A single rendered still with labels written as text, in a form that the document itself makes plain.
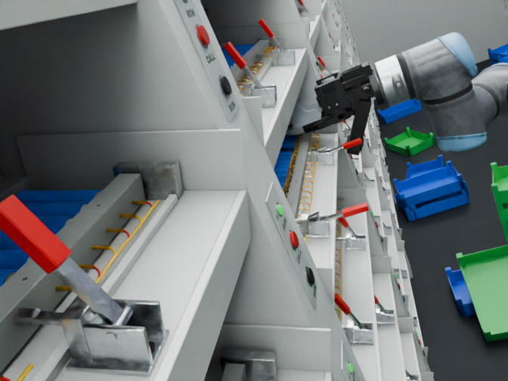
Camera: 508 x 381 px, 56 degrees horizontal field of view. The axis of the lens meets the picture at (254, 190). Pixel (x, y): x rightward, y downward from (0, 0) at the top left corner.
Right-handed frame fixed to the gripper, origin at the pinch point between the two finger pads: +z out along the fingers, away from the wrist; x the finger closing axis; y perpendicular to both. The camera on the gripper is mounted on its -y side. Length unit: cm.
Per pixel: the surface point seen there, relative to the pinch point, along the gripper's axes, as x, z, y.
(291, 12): -8.6, -8.6, 21.1
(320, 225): 37.0, -6.8, -4.2
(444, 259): -86, -21, -100
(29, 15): 74, -7, 29
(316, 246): 39.8, -5.7, -5.6
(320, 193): 23.3, -5.8, -5.6
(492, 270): -57, -36, -89
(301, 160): 14.3, -3.0, -2.0
